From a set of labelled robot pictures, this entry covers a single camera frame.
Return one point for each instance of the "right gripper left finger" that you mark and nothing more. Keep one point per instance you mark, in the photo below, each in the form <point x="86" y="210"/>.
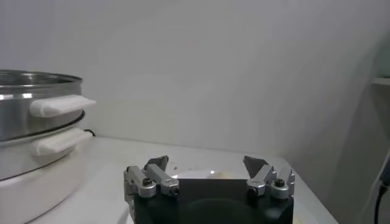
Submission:
<point x="161" y="178"/>

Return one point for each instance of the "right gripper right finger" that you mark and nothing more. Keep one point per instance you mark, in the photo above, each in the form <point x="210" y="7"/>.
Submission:
<point x="262" y="178"/>

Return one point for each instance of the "stainless steel steamer basket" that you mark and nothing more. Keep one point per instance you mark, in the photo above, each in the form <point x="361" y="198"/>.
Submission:
<point x="18" y="109"/>

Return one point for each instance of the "white round plate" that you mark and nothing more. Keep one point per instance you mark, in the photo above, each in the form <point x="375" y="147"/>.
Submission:
<point x="195" y="174"/>

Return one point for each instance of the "white electric cooker base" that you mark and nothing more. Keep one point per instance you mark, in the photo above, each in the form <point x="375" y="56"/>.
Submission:
<point x="30" y="194"/>

